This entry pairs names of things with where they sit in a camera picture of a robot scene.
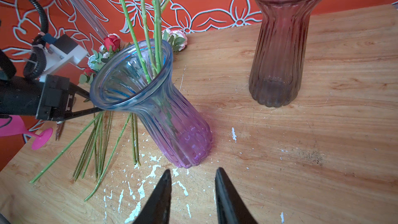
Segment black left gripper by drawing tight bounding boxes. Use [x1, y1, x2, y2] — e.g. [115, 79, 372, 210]
[1, 75, 103, 121]

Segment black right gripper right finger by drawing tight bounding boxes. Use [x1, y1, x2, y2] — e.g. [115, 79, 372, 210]
[215, 168, 258, 224]

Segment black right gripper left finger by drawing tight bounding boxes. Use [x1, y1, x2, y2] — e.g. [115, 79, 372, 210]
[133, 169, 172, 224]

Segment purple glass vase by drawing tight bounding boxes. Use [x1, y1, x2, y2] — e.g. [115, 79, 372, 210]
[90, 41, 212, 168]

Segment orange yellow rose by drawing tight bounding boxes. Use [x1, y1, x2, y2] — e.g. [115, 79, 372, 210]
[120, 0, 152, 84]

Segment brown glass vase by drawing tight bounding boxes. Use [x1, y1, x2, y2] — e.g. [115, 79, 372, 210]
[249, 0, 322, 107]

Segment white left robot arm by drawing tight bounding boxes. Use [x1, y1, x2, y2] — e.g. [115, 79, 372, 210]
[1, 0, 102, 76]

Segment dark red flower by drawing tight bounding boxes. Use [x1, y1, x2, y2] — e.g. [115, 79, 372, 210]
[79, 67, 96, 84]

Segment pink plastic goblet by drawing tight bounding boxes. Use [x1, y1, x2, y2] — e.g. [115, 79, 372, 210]
[1, 115, 53, 150]

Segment large red rose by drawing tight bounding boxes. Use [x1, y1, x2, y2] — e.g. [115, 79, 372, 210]
[103, 34, 121, 52]

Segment beige handled scissors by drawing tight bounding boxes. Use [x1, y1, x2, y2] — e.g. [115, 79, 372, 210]
[56, 121, 65, 141]

